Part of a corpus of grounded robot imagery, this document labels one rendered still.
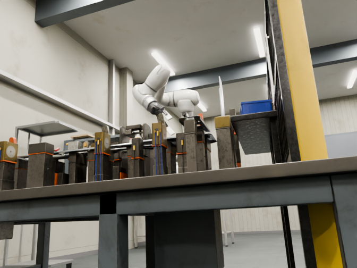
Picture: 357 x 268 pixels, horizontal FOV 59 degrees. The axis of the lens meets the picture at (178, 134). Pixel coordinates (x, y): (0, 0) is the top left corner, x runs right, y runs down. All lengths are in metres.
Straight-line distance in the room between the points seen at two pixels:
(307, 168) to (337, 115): 10.96
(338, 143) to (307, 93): 10.36
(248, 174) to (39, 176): 1.33
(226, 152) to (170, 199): 0.61
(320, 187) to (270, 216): 10.41
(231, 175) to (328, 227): 0.40
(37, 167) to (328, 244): 1.53
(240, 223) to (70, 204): 10.42
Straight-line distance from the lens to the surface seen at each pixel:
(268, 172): 0.97
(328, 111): 11.93
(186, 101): 2.49
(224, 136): 1.63
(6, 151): 2.16
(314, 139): 1.24
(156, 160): 1.60
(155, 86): 2.00
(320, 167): 0.97
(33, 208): 1.40
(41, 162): 2.00
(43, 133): 5.16
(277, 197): 1.01
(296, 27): 1.41
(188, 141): 1.41
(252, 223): 11.46
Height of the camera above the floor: 0.55
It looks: 15 degrees up
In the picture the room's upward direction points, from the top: 3 degrees counter-clockwise
